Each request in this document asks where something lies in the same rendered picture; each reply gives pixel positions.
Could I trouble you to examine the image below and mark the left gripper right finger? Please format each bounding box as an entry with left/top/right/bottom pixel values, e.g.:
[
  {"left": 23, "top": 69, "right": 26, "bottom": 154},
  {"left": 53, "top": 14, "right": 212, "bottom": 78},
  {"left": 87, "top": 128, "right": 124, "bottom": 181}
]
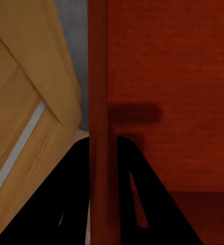
[{"left": 117, "top": 136, "right": 203, "bottom": 245}]

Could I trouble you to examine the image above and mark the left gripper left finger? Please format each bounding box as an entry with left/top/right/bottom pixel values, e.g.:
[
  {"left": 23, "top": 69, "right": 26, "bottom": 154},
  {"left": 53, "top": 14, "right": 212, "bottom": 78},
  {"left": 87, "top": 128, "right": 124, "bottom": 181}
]
[{"left": 0, "top": 136, "right": 90, "bottom": 245}]

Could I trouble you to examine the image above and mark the storage box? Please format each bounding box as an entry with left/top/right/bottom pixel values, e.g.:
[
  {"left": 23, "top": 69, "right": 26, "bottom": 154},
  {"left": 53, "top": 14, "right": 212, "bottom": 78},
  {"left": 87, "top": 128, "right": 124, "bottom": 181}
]
[{"left": 87, "top": 0, "right": 224, "bottom": 245}]

